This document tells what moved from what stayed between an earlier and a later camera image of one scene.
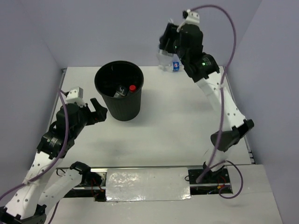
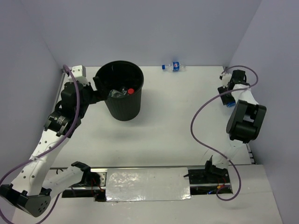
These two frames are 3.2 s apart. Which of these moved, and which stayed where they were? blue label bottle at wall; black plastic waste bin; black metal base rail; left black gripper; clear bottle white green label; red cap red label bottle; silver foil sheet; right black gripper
Moved: clear bottle white green label; right black gripper; red cap red label bottle; left black gripper
Stayed: blue label bottle at wall; black plastic waste bin; silver foil sheet; black metal base rail
